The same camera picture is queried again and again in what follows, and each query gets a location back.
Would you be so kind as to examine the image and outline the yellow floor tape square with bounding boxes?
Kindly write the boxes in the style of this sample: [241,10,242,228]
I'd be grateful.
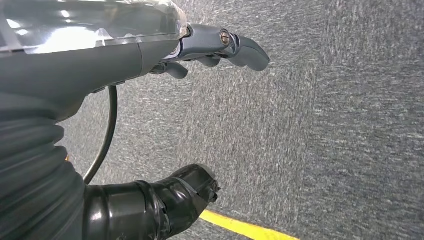
[199,209,301,240]

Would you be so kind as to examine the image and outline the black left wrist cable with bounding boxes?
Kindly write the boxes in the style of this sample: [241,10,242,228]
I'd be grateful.
[82,86,119,186]

